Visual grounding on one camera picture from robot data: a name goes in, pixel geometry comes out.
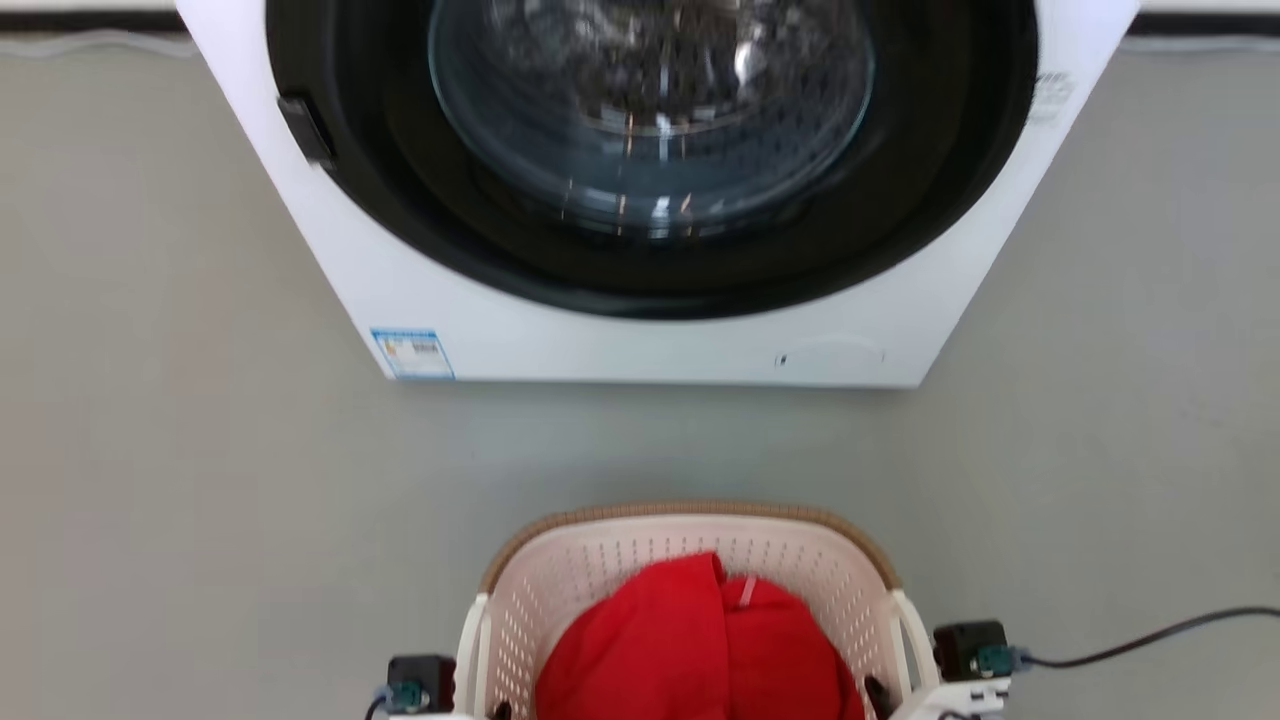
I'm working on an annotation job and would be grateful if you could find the blue energy label sticker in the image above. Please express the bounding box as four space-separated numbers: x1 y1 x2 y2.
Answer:
370 327 456 382

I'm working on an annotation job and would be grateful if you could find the red garment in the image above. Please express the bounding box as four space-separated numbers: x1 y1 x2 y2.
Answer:
534 552 867 720

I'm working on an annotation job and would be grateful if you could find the white washer filter flap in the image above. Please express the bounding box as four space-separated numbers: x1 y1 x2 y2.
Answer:
775 340 887 374

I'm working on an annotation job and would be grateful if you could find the white front-load washing machine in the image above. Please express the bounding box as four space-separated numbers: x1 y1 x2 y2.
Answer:
175 0 1141 389

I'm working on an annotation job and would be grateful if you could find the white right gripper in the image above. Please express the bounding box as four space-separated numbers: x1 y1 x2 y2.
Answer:
864 676 1012 720

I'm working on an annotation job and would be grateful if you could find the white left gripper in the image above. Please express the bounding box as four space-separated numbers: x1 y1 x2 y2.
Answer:
388 703 513 720

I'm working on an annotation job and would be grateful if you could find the grey hose along wall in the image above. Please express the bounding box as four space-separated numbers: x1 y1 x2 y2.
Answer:
0 30 201 59

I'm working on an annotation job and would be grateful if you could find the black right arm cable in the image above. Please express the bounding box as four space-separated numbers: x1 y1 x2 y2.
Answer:
1018 606 1280 670

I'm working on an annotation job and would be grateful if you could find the black washer door handle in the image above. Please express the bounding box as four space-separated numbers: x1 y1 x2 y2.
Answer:
277 94 337 167

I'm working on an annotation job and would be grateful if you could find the black round washer door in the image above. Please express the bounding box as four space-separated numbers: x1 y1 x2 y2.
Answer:
265 0 1039 321

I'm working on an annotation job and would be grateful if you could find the grey printed washer sticker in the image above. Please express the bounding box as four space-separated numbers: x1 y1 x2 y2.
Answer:
1029 70 1077 126

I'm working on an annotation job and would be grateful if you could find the beige plastic laundry basket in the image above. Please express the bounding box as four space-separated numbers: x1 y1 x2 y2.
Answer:
455 502 942 720

